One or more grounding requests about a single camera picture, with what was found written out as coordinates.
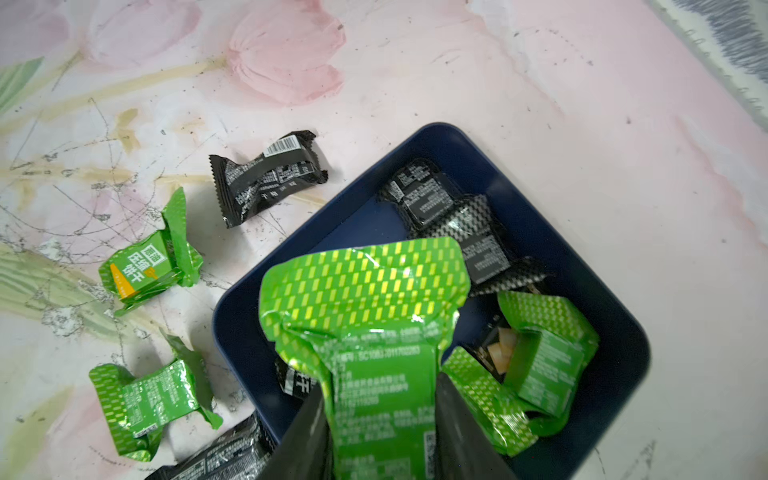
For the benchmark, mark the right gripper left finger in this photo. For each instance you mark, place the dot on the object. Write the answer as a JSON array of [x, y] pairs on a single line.
[[305, 452]]

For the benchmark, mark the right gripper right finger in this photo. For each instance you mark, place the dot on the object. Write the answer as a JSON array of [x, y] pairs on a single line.
[[463, 450]]

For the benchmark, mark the green cookie packet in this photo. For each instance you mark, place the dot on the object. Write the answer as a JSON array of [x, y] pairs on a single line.
[[137, 410], [371, 325], [520, 380], [151, 266]]

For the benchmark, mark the black checkered cookie packet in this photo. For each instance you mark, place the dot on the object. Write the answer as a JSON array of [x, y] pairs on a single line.
[[421, 194], [491, 264]]

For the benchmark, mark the dark blue storage box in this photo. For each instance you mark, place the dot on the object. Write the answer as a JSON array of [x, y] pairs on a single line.
[[355, 218]]

